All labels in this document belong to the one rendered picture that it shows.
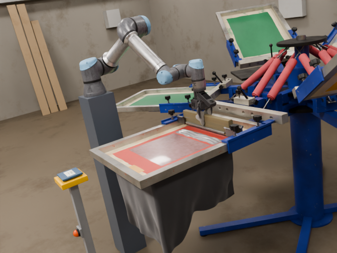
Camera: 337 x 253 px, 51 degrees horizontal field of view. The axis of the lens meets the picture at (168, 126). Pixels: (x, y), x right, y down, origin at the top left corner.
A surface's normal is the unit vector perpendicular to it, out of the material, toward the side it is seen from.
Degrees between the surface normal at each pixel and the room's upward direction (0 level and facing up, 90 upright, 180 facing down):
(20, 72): 90
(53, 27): 90
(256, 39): 32
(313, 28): 90
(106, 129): 90
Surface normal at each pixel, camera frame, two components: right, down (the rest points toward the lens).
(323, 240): -0.16, -0.94
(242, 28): -0.11, -0.64
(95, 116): 0.56, 0.16
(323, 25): -0.81, 0.30
